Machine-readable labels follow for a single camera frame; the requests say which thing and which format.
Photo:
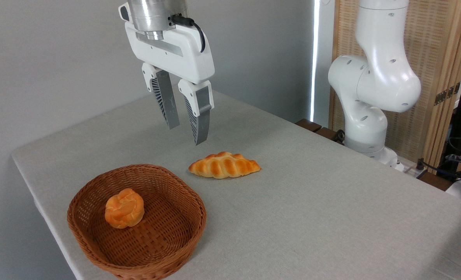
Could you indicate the bamboo folding screen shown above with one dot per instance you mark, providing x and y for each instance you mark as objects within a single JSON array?
[{"x": 432, "y": 42}]

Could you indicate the round knotted bread roll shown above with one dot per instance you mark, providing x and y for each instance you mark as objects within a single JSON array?
[{"x": 124, "y": 208}]

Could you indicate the long braided bread loaf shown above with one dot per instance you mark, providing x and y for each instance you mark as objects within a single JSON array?
[{"x": 224, "y": 166}]

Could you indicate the brown wicker basket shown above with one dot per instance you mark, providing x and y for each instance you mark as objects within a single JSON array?
[{"x": 168, "y": 229}]

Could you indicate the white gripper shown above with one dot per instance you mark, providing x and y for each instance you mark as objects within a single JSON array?
[{"x": 183, "y": 54}]

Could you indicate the metal screen hinge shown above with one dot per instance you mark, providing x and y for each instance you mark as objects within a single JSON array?
[{"x": 446, "y": 94}]

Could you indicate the dark brown wooden block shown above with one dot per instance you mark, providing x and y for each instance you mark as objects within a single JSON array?
[
  {"x": 326, "y": 133},
  {"x": 309, "y": 125}
]

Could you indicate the grey tablecloth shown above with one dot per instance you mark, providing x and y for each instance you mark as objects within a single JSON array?
[{"x": 312, "y": 210}]

